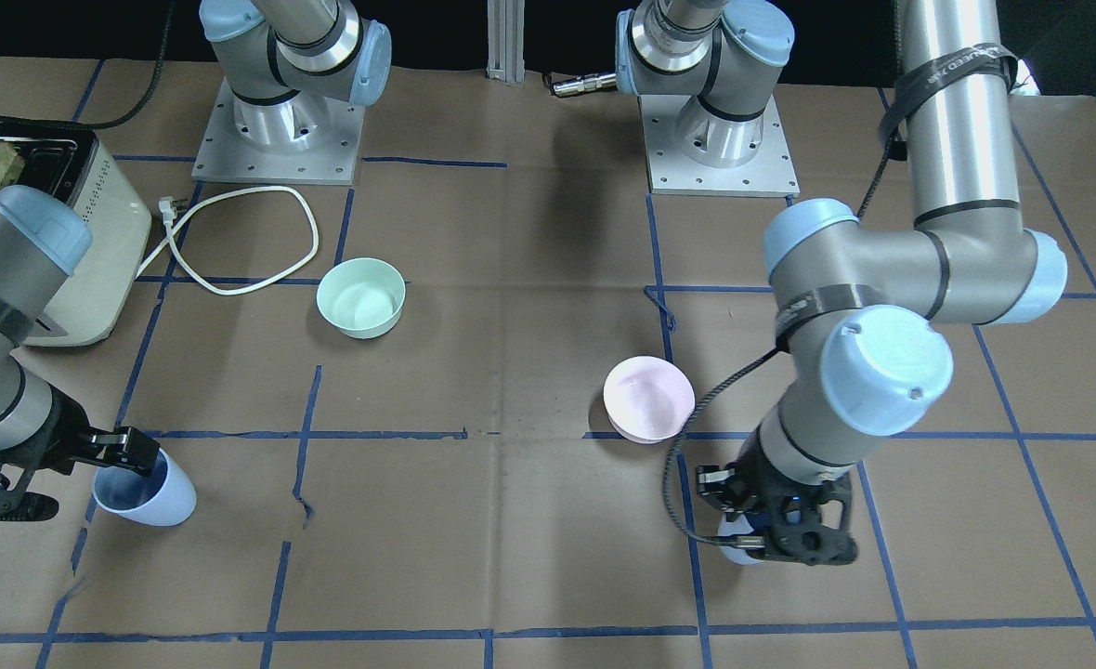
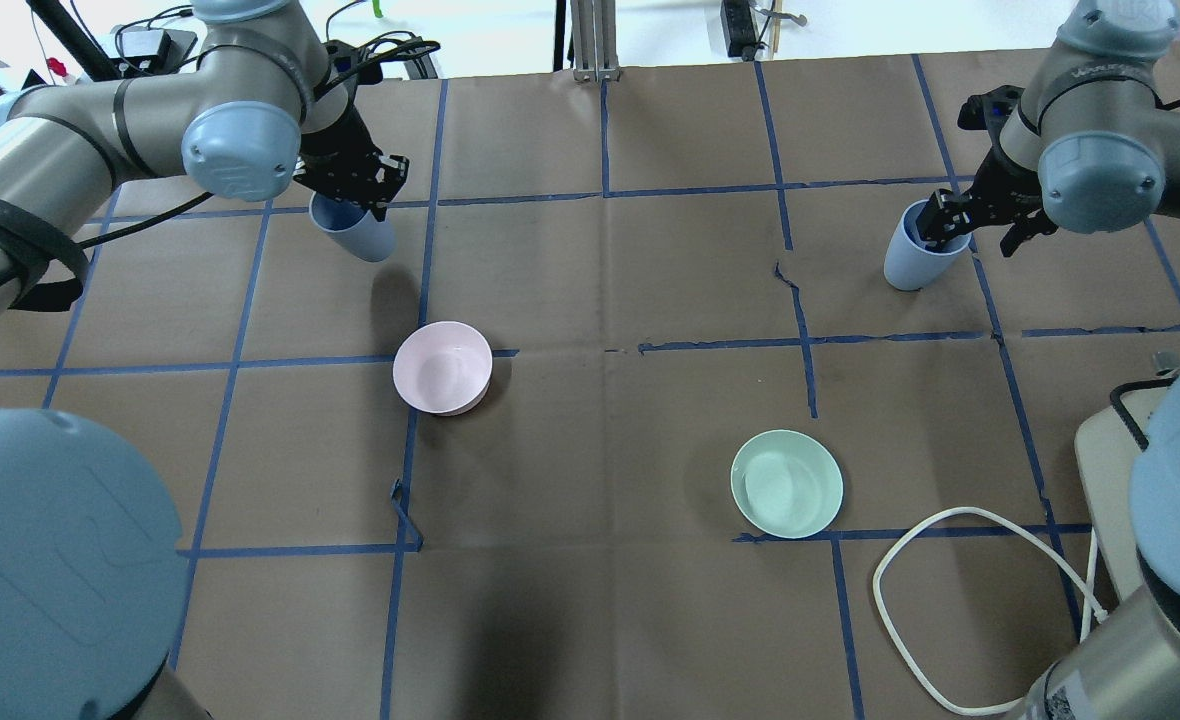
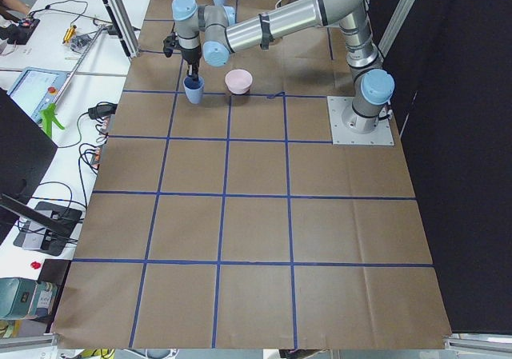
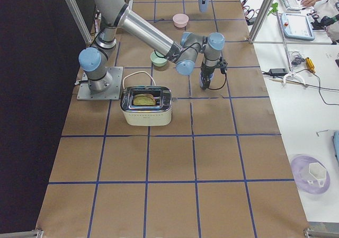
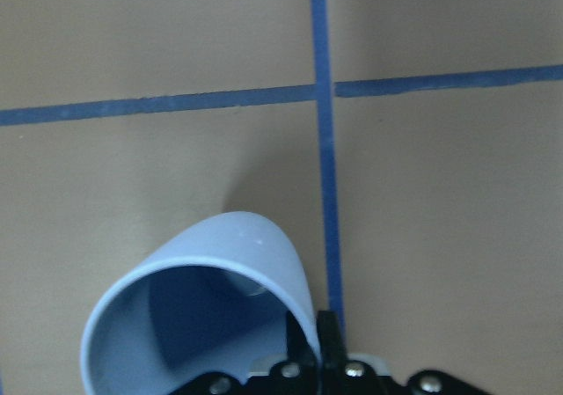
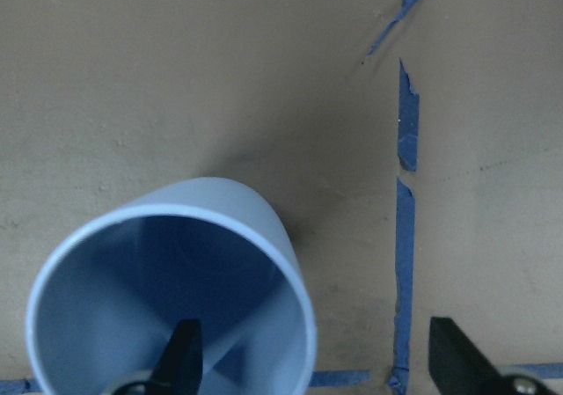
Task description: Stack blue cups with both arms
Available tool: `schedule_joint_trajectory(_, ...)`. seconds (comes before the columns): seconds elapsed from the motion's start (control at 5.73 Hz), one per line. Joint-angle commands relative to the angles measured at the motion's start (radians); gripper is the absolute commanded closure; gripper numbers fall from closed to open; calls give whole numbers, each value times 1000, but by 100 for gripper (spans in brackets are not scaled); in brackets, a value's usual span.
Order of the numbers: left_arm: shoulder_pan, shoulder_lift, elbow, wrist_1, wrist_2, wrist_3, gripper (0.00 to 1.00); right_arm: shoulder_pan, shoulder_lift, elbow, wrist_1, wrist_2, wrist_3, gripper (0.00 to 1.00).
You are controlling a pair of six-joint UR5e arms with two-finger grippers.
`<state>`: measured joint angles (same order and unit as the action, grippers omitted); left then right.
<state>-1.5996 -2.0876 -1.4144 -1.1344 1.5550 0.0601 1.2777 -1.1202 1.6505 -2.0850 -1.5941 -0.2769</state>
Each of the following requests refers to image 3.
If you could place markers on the black power adapter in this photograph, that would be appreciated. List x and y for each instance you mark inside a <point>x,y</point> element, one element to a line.
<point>102,110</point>

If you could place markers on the pink bowl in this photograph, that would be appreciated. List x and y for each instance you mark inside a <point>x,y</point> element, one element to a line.
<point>238,81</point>

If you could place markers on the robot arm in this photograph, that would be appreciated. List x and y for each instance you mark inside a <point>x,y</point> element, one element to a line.
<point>210,33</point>

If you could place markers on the yellow tool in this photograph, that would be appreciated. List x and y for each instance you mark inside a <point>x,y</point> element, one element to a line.
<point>70,32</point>

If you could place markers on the green plastic clamp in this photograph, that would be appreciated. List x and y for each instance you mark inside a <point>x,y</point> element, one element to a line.
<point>49,118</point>

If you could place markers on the black monitor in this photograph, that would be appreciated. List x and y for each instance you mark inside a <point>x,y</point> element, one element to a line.
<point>26,155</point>

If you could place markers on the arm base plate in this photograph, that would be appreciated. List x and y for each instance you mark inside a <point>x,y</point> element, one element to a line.
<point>343,130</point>

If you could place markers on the teal box device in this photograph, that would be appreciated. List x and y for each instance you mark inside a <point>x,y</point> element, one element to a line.
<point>23,298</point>

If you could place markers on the aluminium frame post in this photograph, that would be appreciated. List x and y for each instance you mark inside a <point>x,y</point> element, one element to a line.
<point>123,27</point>

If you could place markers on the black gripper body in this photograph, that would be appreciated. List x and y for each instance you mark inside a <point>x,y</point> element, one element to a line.
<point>191,55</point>

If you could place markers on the blue teach pendant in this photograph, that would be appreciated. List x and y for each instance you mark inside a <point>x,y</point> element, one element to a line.
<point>35,89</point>

